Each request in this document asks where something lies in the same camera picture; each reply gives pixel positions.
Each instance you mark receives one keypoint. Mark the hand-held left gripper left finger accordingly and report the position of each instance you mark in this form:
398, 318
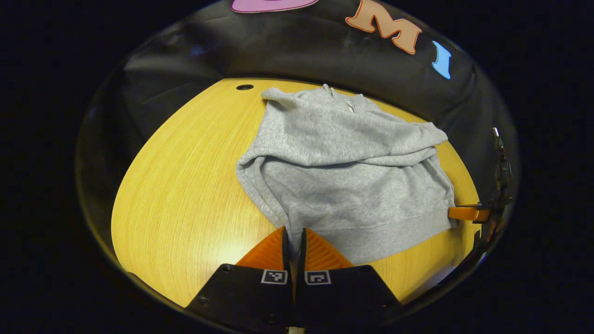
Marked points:
250, 297

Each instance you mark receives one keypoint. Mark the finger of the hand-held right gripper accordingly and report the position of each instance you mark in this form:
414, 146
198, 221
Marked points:
466, 213

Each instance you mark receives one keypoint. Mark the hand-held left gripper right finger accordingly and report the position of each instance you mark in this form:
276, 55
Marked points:
343, 292

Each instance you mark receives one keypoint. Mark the black backdrop cloth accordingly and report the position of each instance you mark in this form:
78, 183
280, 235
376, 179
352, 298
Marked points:
301, 51

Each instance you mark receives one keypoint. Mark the grey zip-neck sweatshirt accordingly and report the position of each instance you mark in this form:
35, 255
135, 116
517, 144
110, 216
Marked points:
348, 162

